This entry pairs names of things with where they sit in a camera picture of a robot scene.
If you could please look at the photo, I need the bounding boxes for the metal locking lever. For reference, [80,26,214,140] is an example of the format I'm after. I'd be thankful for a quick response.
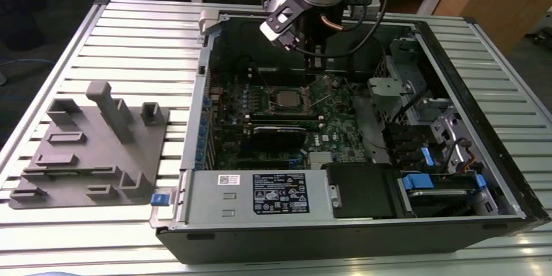
[311,89,336,108]

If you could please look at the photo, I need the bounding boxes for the silver CPU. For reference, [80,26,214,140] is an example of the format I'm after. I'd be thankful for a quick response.
[275,89,306,109]

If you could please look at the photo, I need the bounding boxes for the CPU socket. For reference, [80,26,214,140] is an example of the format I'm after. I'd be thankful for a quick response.
[267,85,316,115]

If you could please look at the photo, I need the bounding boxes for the grey plastic case latch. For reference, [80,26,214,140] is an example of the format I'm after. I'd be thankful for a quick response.
[199,10,224,36]

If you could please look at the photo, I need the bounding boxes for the green motherboard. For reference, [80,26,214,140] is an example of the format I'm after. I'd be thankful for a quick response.
[210,72,376,172]

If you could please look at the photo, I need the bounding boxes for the black graphics card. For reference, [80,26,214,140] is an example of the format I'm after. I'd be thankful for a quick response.
[252,123,308,156]

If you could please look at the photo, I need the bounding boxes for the silver metal drive cage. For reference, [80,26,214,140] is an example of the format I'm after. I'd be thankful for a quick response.
[354,37,487,173]

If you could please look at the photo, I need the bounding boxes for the silver chipset heat sink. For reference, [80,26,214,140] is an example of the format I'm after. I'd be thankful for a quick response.
[308,151,338,164]

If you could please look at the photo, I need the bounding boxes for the wooden cabinet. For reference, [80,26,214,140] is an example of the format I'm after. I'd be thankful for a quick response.
[432,0,552,54]

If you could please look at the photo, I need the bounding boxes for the blue disk carrier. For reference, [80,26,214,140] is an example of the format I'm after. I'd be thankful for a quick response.
[400,174,487,198]
[416,146,436,166]

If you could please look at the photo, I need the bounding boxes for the grey power supply unit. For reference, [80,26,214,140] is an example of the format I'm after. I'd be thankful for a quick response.
[175,169,340,226]

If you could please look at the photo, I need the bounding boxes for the grey parts rack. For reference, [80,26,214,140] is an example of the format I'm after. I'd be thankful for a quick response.
[7,80,172,211]

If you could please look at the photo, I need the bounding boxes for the black open PC case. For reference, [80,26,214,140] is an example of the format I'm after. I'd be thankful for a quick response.
[148,10,552,266]

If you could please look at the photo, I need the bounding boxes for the copper cable sleeve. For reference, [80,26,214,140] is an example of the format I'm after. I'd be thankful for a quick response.
[319,14,344,33]

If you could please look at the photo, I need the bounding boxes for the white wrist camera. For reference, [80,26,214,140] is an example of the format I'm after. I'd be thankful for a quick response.
[344,0,382,18]
[259,0,303,51]

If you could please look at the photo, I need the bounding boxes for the black camera cable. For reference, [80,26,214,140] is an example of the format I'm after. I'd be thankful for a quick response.
[292,0,395,59]

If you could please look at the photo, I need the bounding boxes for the grey metal bracket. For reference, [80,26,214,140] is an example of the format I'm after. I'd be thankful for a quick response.
[368,77,411,106]

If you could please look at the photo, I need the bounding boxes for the black wire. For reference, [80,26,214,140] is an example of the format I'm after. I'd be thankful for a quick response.
[391,90,428,123]

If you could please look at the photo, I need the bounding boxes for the blue floor cable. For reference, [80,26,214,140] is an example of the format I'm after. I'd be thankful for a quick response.
[0,58,56,70]

